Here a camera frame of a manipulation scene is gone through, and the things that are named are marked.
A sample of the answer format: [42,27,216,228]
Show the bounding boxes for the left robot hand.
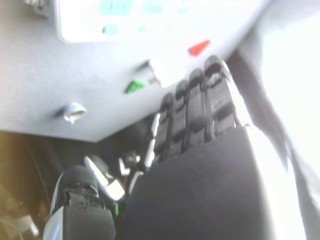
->
[42,54,309,240]

